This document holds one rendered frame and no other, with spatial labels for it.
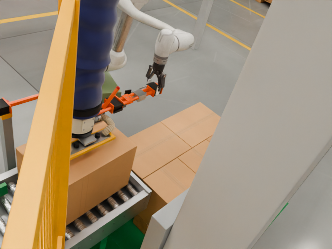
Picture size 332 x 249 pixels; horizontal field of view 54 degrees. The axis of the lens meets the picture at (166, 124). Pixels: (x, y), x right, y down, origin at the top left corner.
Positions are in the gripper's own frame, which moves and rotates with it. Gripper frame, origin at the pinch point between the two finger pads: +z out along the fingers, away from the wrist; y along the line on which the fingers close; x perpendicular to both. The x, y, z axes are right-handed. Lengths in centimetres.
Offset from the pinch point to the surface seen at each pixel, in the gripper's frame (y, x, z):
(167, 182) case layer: 34, 2, 66
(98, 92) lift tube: 11, -56, -23
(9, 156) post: -47, -78, 63
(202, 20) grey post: -160, 286, 66
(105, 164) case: 19, -51, 26
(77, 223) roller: 22, -70, 66
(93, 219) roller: 26, -61, 66
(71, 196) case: 20, -74, 38
